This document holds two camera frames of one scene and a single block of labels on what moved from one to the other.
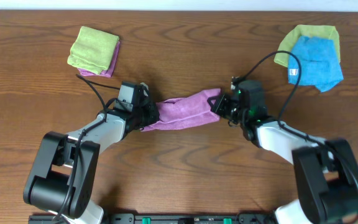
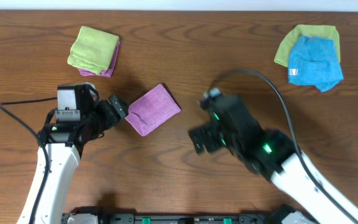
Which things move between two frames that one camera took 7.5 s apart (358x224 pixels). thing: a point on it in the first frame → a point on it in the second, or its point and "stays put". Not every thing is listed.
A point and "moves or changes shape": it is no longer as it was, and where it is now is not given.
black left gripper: (154, 113) → (113, 117)
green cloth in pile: (306, 30) stays put
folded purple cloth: (109, 71) stays put
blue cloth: (319, 66) stays put
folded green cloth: (92, 50) stays put
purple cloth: (191, 110) moves or changes shape
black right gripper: (218, 108) → (206, 131)
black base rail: (168, 218) stays put
